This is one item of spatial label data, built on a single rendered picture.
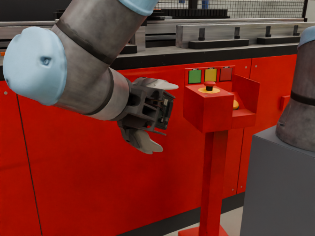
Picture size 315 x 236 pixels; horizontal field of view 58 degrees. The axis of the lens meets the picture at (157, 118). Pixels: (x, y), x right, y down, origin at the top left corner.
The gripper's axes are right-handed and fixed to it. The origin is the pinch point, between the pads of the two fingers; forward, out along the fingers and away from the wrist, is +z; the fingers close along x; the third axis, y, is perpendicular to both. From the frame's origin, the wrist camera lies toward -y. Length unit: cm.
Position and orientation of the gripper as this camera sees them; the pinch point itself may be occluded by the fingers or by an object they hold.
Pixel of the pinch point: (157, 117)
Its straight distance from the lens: 61.0
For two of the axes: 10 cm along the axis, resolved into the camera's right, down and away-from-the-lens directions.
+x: 2.4, -9.7, 0.8
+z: 4.4, 1.8, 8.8
